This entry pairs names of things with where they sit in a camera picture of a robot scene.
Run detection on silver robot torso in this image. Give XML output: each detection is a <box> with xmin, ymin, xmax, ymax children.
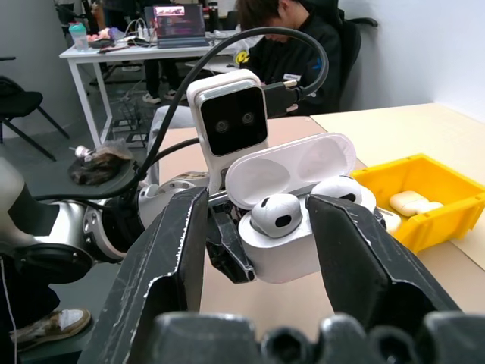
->
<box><xmin>0</xmin><ymin>155</ymin><xmax>94</xmax><ymax>286</ymax></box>

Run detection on brown and white sneaker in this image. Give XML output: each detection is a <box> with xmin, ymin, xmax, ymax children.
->
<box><xmin>9</xmin><ymin>306</ymin><xmax>92</xmax><ymax>350</ymax></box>

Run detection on standing person dark trousers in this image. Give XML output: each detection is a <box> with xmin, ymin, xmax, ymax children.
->
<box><xmin>142</xmin><ymin>58</ymin><xmax>187</xmax><ymax>105</ymax></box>

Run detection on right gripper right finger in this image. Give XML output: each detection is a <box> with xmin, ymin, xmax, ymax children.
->
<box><xmin>305</xmin><ymin>195</ymin><xmax>462</xmax><ymax>335</ymax></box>

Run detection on yellow plastic bin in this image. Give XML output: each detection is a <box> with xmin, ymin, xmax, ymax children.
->
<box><xmin>350</xmin><ymin>152</ymin><xmax>485</xmax><ymax>254</ymax></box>

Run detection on black folding chair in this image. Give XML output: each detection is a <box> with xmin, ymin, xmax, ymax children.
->
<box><xmin>0</xmin><ymin>74</ymin><xmax>71</xmax><ymax>162</ymax></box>

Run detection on open grey laptop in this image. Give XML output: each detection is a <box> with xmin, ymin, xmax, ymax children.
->
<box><xmin>143</xmin><ymin>3</ymin><xmax>211</xmax><ymax>49</ymax></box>

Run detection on person in black hoodie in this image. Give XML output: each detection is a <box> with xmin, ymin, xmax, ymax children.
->
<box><xmin>233</xmin><ymin>0</ymin><xmax>367</xmax><ymax>117</ymax></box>

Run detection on black office chair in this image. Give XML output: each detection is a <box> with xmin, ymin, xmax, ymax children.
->
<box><xmin>333</xmin><ymin>0</ymin><xmax>380</xmax><ymax>98</ymax></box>

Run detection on white earbud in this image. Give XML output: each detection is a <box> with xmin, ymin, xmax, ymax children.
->
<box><xmin>251</xmin><ymin>193</ymin><xmax>305</xmax><ymax>240</ymax></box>
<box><xmin>312</xmin><ymin>175</ymin><xmax>365</xmax><ymax>205</ymax></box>

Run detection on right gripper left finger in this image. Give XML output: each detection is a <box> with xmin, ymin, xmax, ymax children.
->
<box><xmin>77</xmin><ymin>187</ymin><xmax>211</xmax><ymax>364</ymax></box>

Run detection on clear bottle teal lid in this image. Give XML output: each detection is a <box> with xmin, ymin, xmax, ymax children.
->
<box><xmin>67</xmin><ymin>21</ymin><xmax>90</xmax><ymax>53</ymax></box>

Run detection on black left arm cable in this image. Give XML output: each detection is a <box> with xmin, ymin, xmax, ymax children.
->
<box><xmin>33</xmin><ymin>26</ymin><xmax>329</xmax><ymax>202</ymax></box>

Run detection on white desk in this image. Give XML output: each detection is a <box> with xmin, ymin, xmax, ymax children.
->
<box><xmin>58</xmin><ymin>33</ymin><xmax>266</xmax><ymax>149</ymax></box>

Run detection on brown crumpled bag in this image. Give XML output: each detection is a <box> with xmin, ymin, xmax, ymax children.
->
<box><xmin>67</xmin><ymin>138</ymin><xmax>134</xmax><ymax>187</ymax></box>

